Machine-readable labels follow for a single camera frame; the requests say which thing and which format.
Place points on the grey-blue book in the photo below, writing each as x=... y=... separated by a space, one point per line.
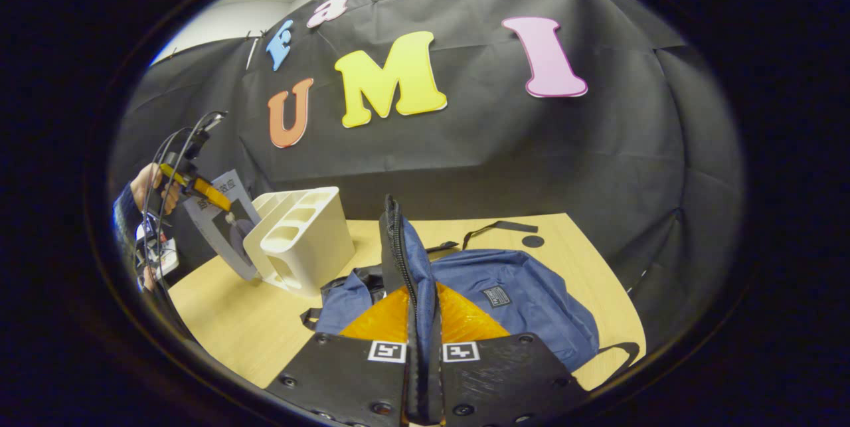
x=219 y=234

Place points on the black backdrop cloth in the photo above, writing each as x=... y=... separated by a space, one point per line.
x=498 y=161

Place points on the white plastic bookshelf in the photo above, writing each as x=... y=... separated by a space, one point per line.
x=312 y=248

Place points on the blue schoolbag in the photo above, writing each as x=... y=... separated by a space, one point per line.
x=518 y=301

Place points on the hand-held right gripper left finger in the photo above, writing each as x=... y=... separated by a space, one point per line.
x=345 y=380

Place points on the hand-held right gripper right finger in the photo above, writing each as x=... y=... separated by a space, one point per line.
x=498 y=380

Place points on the white side desk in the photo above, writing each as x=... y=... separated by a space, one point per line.
x=163 y=251

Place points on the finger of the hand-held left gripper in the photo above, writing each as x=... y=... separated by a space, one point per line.
x=209 y=193

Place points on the black round disc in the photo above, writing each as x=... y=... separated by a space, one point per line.
x=532 y=241

